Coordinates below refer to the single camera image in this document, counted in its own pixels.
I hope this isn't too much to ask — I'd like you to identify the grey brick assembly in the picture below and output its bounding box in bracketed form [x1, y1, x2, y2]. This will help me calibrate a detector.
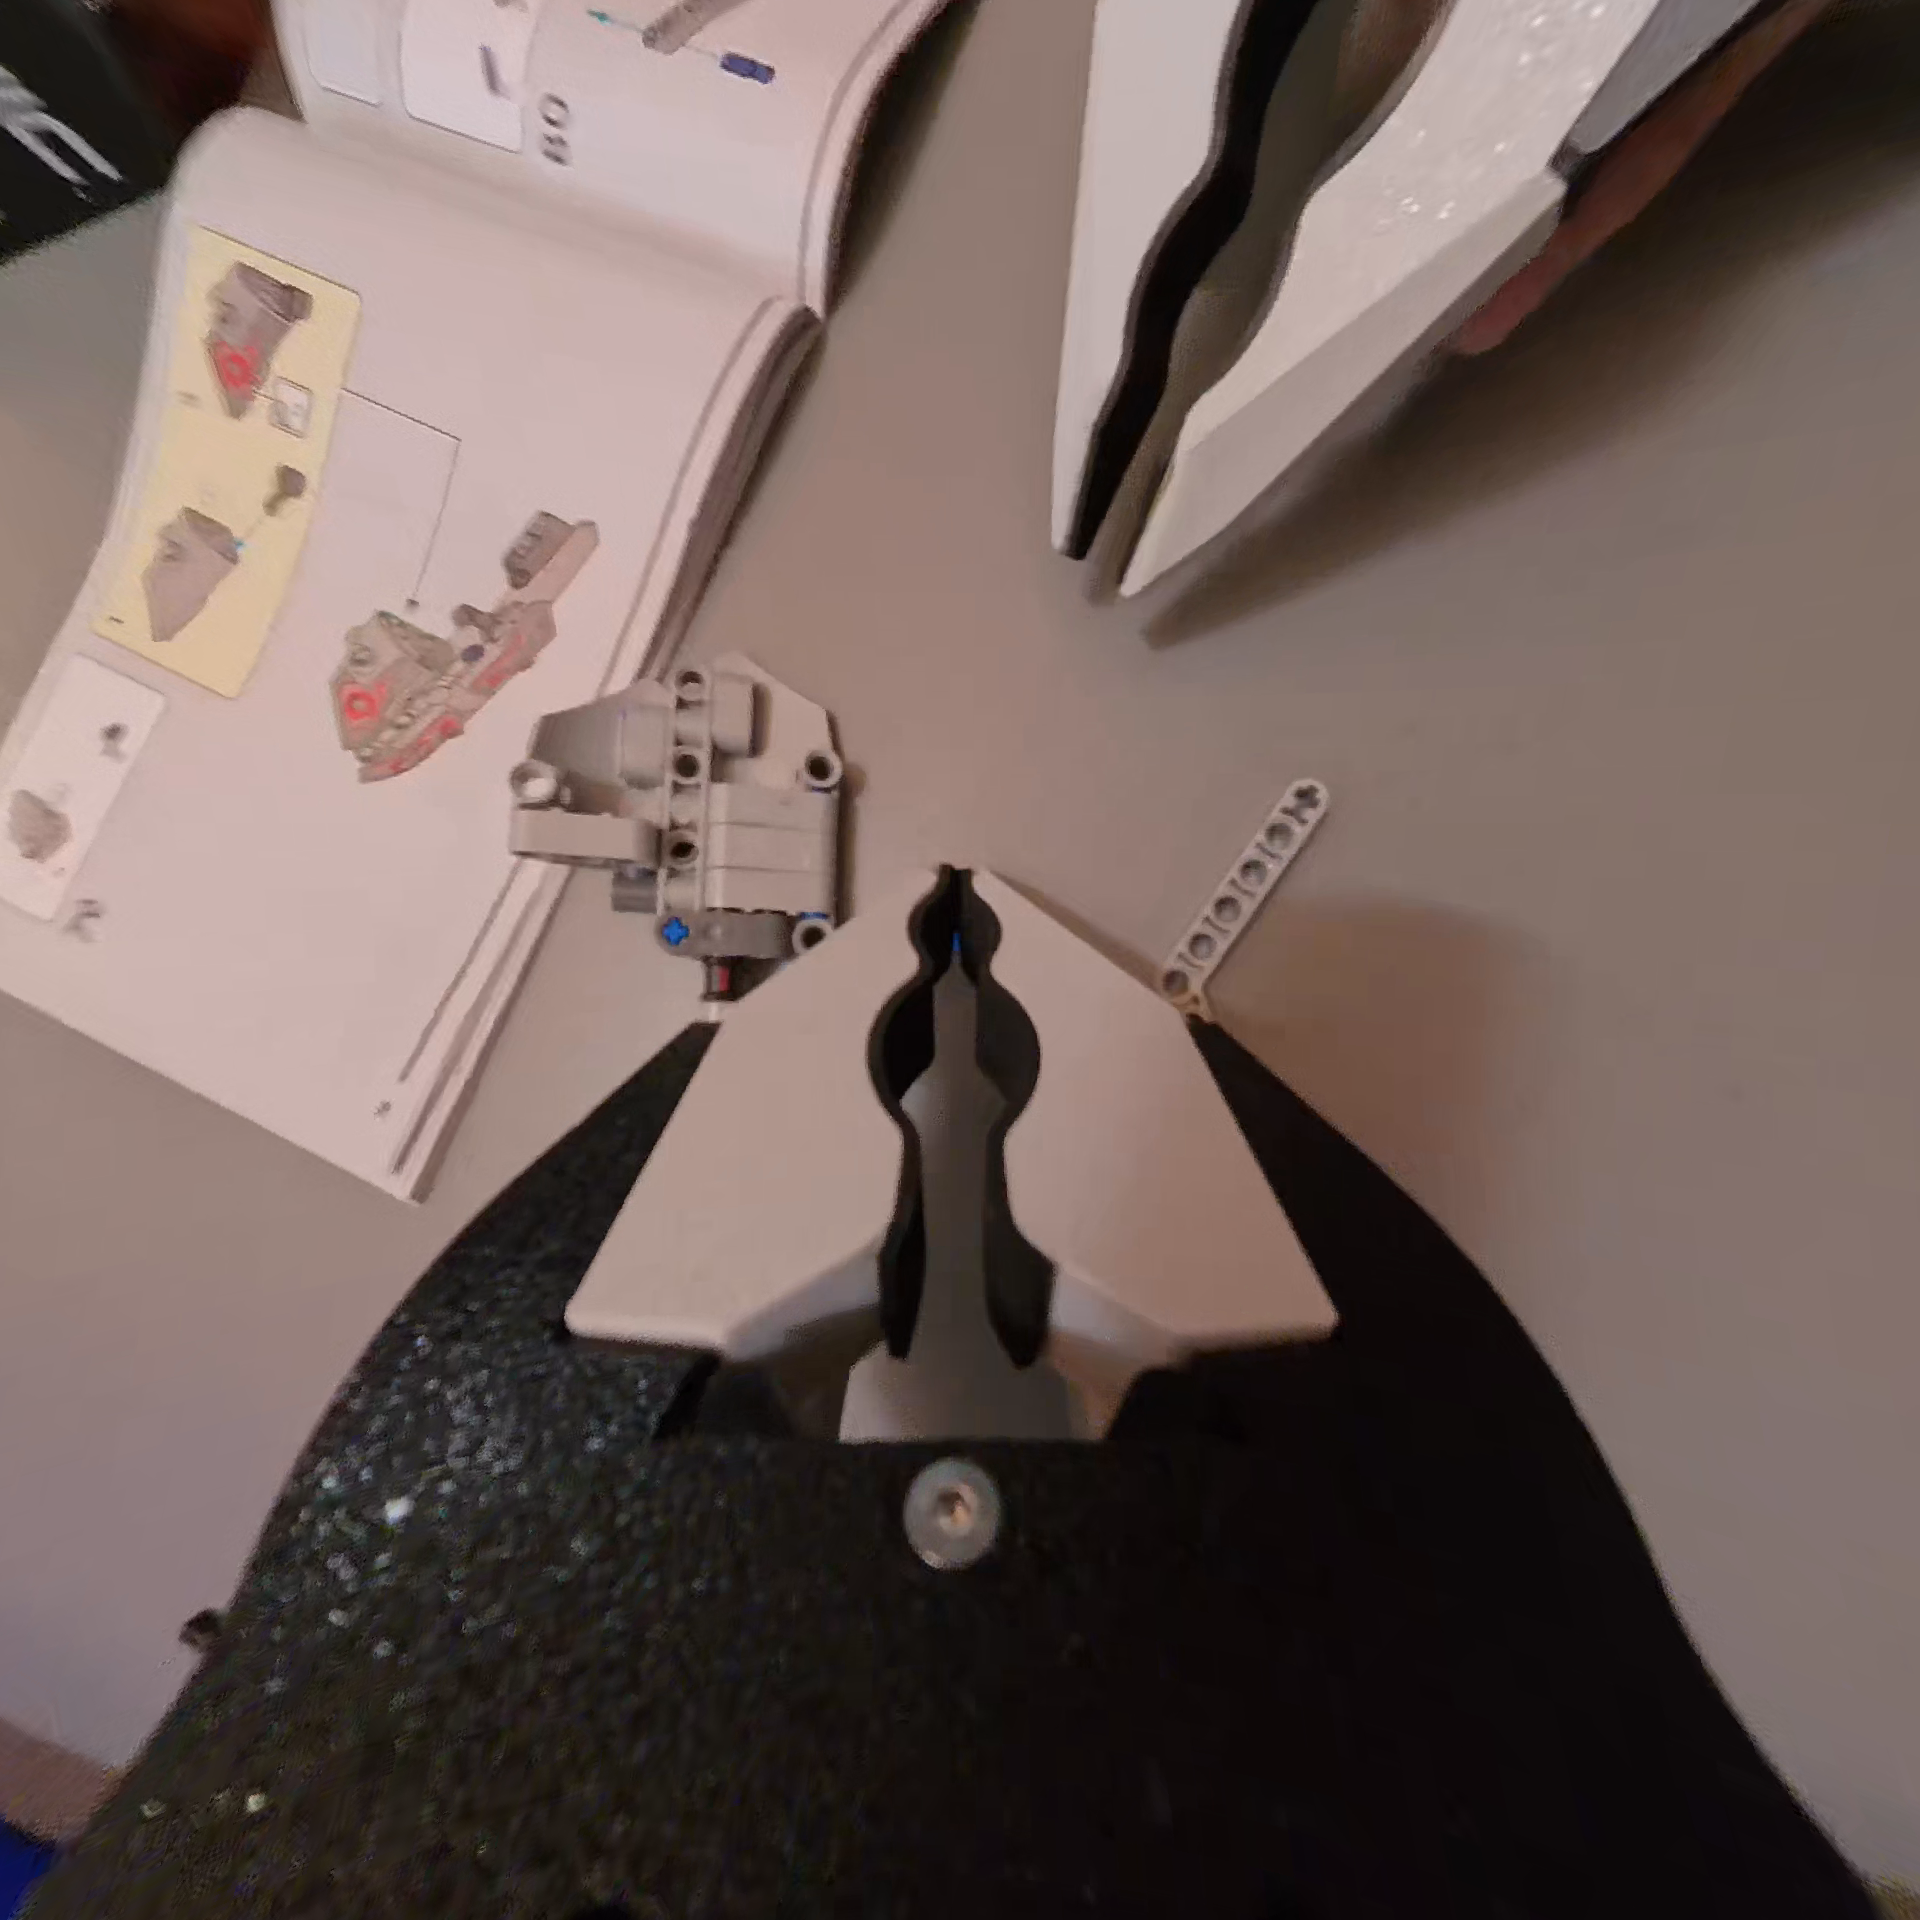
[507, 652, 851, 1004]

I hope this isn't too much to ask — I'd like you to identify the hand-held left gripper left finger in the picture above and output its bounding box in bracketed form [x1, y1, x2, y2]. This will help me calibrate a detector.
[564, 864, 965, 1359]

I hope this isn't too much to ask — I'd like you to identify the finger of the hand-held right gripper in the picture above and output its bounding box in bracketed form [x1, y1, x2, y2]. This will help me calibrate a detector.
[1117, 0, 1846, 600]
[1050, 0, 1456, 567]

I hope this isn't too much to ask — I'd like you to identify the open instruction booklet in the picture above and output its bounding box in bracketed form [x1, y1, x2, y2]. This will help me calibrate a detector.
[0, 0, 962, 1205]

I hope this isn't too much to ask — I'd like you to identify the black toy set box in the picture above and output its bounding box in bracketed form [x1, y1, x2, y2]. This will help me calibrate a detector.
[0, 0, 289, 264]

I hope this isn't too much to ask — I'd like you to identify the thin grey holed beam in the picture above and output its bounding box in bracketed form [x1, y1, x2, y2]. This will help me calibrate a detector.
[1158, 777, 1336, 1008]

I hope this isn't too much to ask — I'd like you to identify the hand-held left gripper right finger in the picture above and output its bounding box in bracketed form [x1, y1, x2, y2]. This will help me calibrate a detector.
[965, 867, 1339, 1433]

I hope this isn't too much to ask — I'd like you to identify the person's right hand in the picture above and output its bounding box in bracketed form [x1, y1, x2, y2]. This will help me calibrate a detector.
[1448, 104, 1689, 358]

